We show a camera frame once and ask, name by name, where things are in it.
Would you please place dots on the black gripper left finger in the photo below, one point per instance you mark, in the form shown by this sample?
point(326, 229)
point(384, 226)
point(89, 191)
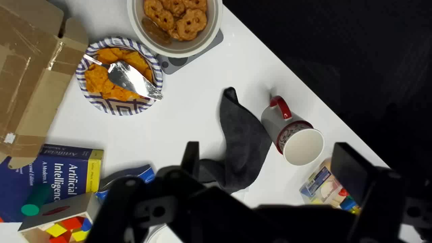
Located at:
point(135, 203)

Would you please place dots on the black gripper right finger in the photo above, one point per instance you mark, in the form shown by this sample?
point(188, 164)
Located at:
point(373, 194)

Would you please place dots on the black towel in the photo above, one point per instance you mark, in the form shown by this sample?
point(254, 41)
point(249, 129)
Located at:
point(243, 140)

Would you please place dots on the blue snack packet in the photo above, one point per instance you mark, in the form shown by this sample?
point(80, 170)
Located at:
point(135, 174)

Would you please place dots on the clear plastic toy bin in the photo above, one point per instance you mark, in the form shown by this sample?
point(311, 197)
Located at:
point(328, 190)

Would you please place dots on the wooden tray of coloured blocks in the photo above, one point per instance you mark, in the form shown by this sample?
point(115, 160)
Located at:
point(62, 221)

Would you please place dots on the blue artificial intelligence book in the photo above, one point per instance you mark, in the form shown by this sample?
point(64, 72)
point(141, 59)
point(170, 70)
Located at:
point(58, 174)

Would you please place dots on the green cylinder block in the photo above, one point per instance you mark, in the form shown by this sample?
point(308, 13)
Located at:
point(34, 203)

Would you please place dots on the white bowl of pretzel crackers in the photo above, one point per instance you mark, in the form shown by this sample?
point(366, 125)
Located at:
point(180, 28)

